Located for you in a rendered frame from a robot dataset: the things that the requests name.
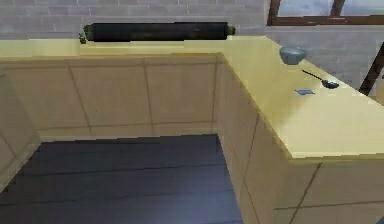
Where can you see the blue flat card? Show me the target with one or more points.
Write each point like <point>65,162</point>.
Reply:
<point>304,91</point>

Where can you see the beige kitchen counter cabinet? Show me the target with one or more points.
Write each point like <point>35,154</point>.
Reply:
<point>180,96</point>

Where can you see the black rolling pin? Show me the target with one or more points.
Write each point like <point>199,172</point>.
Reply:
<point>156,32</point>

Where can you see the black spoon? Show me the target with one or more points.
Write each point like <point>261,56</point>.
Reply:
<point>328,83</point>

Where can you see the grey-blue bowl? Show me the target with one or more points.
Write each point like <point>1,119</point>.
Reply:
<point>293,55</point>

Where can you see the dark brown slanted post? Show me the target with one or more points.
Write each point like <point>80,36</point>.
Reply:
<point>373,71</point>

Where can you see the brown framed window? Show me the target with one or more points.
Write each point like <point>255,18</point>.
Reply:
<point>325,13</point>

